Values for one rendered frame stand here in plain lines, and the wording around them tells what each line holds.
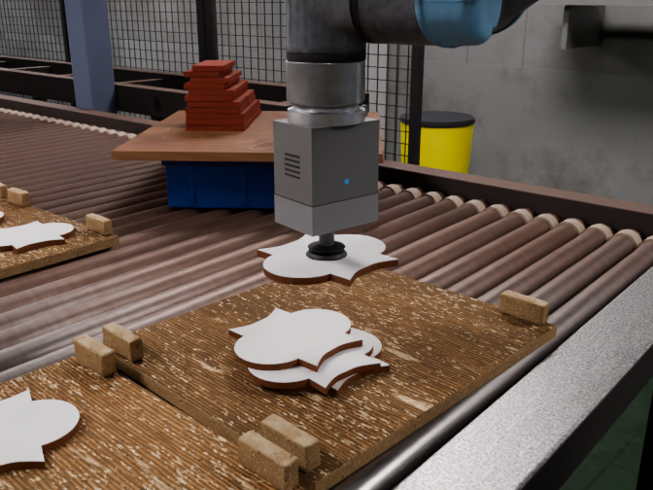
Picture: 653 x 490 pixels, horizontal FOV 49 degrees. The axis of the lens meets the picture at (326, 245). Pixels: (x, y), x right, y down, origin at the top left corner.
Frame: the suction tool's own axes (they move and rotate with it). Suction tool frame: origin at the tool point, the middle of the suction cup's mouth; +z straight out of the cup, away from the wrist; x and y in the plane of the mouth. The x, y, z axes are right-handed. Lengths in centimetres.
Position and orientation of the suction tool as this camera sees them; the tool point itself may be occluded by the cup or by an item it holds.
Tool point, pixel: (326, 264)
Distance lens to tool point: 74.2
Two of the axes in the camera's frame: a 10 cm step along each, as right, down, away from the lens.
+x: 6.2, 2.5, -7.4
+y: -7.8, 2.0, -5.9
